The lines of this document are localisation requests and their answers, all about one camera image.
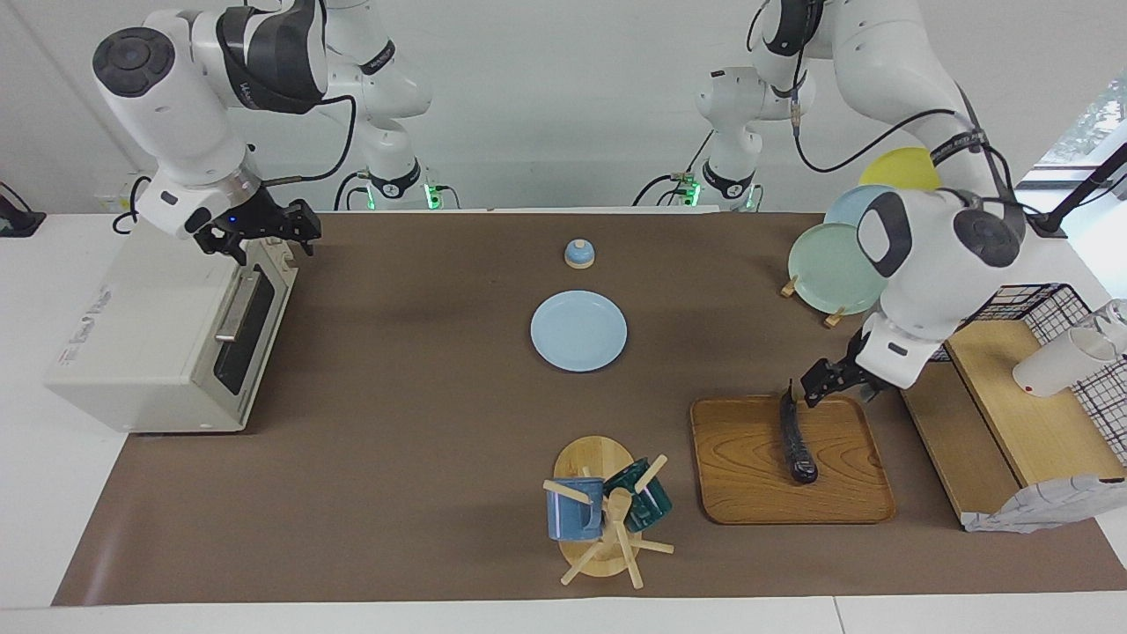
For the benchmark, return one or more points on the white power socket box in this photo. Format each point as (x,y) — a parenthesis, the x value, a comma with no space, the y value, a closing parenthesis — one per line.
(110,201)

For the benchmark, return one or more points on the dark green mug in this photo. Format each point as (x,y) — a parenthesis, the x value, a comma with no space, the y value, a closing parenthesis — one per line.
(651,506)

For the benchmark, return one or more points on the blue service bell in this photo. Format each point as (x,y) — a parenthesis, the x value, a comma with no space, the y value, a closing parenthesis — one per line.
(579,255)

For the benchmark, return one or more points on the bright window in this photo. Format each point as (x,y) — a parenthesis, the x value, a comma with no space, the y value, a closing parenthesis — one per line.
(1101,123)

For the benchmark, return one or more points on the blue mug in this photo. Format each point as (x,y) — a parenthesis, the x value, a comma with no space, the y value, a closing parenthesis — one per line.
(572,515)

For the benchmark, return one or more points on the wooden mug tree stand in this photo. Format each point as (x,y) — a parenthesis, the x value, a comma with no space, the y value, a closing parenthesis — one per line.
(594,453)

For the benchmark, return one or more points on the white cup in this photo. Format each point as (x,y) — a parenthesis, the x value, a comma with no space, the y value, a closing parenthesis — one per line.
(1057,365)

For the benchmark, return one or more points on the rectangular wooden tray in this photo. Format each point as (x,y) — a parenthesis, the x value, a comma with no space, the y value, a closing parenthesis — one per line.
(740,467)

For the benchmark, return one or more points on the clear glass cup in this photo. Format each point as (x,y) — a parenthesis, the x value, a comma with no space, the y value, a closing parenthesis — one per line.
(1114,321)

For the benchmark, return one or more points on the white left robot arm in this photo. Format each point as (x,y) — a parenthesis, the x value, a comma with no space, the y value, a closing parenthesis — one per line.
(933,282)

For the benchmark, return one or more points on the wooden dish rack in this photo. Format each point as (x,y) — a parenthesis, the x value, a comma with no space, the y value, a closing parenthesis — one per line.
(788,286)

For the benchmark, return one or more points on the dark purple eggplant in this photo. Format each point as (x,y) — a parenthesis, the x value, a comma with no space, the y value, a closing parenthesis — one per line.
(797,449)

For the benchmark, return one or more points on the brown table mat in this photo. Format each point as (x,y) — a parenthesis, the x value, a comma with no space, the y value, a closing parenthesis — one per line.
(423,379)

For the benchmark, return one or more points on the grey patterned cloth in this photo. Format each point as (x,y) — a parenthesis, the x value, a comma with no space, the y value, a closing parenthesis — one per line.
(1030,511)

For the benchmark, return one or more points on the two-tier wooden shelf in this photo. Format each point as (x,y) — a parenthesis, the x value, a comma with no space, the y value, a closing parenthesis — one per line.
(1039,423)

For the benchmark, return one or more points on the beige toaster oven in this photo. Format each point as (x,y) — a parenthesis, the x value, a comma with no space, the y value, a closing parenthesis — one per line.
(150,335)

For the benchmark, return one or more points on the light blue plate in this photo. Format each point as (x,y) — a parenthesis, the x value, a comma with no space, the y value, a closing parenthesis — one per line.
(850,207)
(578,331)

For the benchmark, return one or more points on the black camera stand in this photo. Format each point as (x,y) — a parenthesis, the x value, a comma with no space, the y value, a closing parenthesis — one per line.
(1092,185)

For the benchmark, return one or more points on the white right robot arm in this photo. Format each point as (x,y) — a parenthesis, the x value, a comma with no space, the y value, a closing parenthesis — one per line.
(176,114)

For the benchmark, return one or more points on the black clamp mount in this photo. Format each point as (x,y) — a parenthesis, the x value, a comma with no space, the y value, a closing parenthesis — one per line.
(18,224)

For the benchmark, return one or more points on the green lit base connector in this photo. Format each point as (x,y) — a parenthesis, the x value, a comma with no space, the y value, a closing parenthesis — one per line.
(430,195)
(687,189)

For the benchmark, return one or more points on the pale green plate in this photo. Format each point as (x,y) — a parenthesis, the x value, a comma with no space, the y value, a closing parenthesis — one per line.
(832,269)

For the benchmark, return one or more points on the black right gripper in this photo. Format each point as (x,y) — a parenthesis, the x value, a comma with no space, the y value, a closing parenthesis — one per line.
(264,224)

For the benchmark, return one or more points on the yellow plate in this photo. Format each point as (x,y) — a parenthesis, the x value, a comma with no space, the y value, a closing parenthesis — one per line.
(898,167)

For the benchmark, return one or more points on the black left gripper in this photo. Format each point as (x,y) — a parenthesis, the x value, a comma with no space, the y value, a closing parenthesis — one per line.
(850,377)

